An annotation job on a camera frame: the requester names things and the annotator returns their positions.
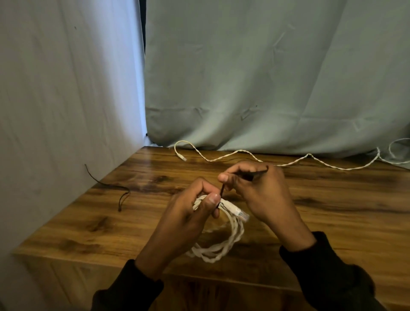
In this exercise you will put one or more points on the white fabric sheet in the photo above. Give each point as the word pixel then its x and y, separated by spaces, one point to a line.
pixel 64 112

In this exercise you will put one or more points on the grey-green curtain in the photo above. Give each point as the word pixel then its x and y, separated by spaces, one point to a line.
pixel 262 80

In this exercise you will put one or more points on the person's right thumb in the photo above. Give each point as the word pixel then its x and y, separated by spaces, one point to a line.
pixel 229 181

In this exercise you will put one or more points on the person's left hand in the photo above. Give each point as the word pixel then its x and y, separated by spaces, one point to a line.
pixel 179 224

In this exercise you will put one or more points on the person's left forearm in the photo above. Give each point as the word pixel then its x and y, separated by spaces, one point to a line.
pixel 128 294

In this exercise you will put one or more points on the person's right forearm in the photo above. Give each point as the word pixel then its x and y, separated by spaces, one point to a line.
pixel 330 278

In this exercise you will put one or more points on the black twist tie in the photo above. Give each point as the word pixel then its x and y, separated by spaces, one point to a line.
pixel 221 194
pixel 119 207

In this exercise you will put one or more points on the person's left thumb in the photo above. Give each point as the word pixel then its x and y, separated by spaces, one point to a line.
pixel 208 206

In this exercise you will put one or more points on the person's right hand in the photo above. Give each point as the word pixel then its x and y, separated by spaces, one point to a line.
pixel 266 198

